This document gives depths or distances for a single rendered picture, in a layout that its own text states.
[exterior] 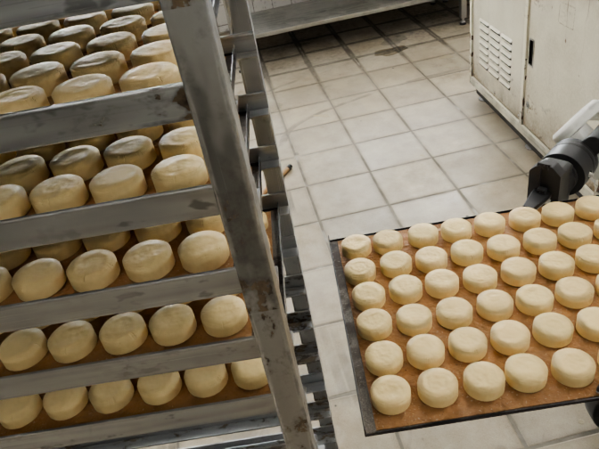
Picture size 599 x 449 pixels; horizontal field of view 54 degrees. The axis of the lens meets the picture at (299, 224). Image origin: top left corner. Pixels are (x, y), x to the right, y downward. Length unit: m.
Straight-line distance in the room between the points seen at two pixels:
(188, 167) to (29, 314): 0.21
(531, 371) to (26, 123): 0.62
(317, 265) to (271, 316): 1.70
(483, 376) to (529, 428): 0.96
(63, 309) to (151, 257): 0.09
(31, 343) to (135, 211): 0.25
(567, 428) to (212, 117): 1.46
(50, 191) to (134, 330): 0.18
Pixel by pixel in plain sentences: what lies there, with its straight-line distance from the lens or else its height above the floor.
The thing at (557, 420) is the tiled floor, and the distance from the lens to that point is 1.77.
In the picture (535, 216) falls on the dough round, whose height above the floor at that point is 0.80.
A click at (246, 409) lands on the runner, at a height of 0.87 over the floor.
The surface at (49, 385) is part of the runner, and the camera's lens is 0.69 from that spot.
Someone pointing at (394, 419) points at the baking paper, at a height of 0.78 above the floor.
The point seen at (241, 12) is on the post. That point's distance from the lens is 0.88.
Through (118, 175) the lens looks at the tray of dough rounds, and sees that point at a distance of 0.57.
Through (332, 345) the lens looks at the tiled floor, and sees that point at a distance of 1.93.
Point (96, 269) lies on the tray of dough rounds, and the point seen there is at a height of 1.06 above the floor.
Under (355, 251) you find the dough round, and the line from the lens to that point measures 0.98.
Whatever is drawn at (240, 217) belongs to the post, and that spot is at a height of 1.14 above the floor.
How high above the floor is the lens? 1.40
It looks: 34 degrees down
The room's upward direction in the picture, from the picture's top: 11 degrees counter-clockwise
